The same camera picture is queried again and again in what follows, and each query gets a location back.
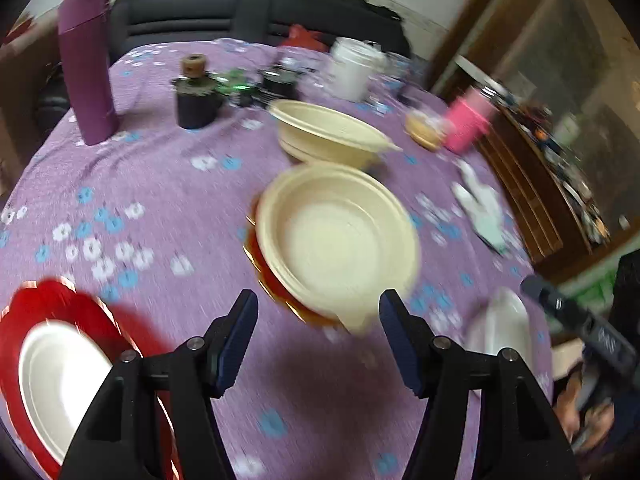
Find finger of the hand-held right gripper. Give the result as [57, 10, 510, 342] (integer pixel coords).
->
[520, 275, 591, 331]

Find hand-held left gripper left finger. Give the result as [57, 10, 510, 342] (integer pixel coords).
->
[59, 289, 260, 480]

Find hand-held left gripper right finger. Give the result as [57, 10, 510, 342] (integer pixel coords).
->
[378, 289, 573, 480]

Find white bowl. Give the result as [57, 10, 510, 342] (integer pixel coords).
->
[19, 324, 113, 453]
[465, 287, 533, 396]

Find small red gold-rimmed plate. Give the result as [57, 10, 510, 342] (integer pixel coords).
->
[243, 195, 351, 331]

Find cream plastic bowl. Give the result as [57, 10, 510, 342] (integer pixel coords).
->
[270, 100, 403, 168]
[255, 162, 421, 333]

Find large red plate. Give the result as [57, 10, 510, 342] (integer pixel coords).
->
[0, 280, 181, 480]

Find person's right hand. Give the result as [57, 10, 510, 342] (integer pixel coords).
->
[554, 377, 617, 453]

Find wooden glass-door cabinet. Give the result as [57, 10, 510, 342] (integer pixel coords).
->
[430, 0, 640, 276]

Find white glove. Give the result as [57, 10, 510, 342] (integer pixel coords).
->
[452, 160, 508, 253]

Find row of small shelf items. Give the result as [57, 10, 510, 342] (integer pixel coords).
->
[480, 80, 632, 247]

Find pink bottle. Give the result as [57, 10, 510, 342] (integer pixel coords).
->
[442, 85, 498, 153]

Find bagged bread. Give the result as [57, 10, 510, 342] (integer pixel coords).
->
[404, 107, 451, 151]

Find dark jar with brown top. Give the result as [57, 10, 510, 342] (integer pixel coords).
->
[172, 54, 223, 130]

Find green circuit board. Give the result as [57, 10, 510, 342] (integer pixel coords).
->
[215, 67, 261, 108]

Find black electronic device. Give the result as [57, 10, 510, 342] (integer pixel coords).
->
[260, 57, 306, 101]

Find white plastic jar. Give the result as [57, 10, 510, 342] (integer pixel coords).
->
[330, 36, 388, 103]

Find purple thermos bottle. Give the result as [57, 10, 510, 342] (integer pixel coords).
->
[57, 0, 120, 146]

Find red cloth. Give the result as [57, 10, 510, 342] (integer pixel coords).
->
[280, 24, 326, 53]

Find black leather sofa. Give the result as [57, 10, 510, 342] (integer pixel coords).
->
[34, 0, 413, 128]

